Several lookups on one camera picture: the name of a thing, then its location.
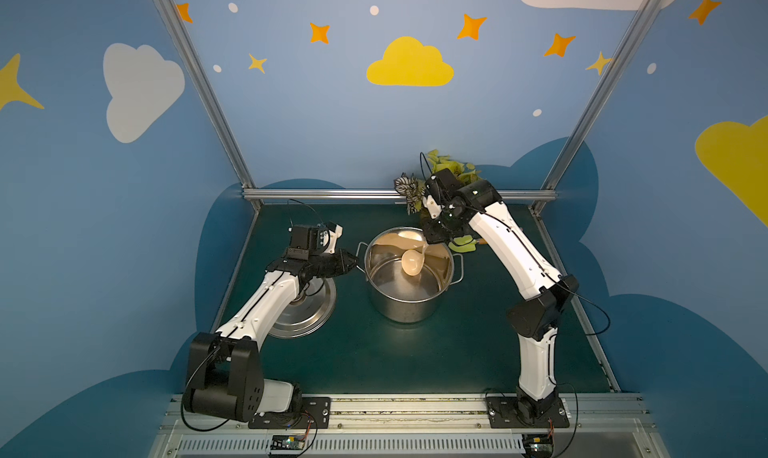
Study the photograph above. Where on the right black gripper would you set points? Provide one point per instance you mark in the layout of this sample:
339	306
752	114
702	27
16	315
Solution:
437	226

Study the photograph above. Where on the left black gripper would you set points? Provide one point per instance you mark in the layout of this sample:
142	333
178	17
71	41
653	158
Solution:
327	263

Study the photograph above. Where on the stainless steel pot lid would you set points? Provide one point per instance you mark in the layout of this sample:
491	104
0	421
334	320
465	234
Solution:
308	312

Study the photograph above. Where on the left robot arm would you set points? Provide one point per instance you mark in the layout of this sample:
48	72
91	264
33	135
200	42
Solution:
225	378

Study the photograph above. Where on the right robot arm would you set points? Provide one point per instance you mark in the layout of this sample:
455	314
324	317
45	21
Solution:
457	210

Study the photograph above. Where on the green garden trowel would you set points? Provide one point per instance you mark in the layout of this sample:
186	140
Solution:
464	244

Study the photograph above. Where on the potted artificial plant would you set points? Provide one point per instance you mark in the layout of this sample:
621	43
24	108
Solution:
412	188

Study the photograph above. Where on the left circuit board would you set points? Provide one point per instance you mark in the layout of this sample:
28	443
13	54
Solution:
287	443

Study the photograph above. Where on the circuit board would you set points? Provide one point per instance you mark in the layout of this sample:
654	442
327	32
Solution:
537	446
287	443

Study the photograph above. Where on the right circuit board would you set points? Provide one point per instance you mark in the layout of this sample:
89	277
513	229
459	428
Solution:
537	446

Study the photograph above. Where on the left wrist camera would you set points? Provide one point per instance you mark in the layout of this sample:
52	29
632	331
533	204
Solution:
307	241

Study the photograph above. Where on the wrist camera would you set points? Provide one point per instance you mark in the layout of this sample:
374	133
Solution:
307	241
443	185

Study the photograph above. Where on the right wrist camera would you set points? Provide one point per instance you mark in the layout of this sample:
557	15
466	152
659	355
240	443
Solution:
443	185

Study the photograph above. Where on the rear aluminium frame bar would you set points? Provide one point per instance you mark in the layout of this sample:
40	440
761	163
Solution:
376	194

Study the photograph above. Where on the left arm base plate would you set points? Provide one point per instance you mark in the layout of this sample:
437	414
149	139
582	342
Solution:
314	410

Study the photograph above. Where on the right aluminium frame post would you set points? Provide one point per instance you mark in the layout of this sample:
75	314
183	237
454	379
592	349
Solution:
638	28

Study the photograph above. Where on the aluminium frame post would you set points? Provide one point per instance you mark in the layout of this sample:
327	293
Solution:
194	67
638	28

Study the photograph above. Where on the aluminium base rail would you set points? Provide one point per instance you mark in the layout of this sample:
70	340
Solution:
423	425

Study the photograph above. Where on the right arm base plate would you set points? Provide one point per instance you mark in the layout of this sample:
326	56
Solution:
507	412

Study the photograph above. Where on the left aluminium frame post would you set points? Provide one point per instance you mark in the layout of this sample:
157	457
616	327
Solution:
194	67

